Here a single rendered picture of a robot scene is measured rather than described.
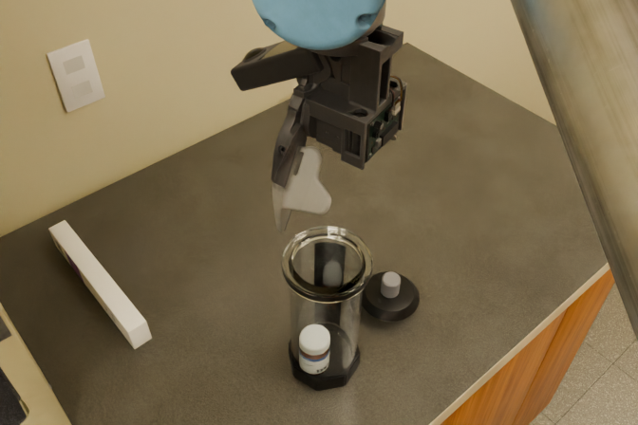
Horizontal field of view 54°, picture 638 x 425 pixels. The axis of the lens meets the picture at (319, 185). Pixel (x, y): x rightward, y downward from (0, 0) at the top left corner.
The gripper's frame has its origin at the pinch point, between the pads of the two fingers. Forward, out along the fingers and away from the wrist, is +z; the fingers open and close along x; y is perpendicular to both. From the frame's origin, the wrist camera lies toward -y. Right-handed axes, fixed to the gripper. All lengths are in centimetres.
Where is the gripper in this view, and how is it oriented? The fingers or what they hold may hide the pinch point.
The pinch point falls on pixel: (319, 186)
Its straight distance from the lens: 65.3
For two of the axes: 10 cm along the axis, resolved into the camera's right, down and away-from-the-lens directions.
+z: 0.0, 7.2, 6.9
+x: 5.8, -5.7, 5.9
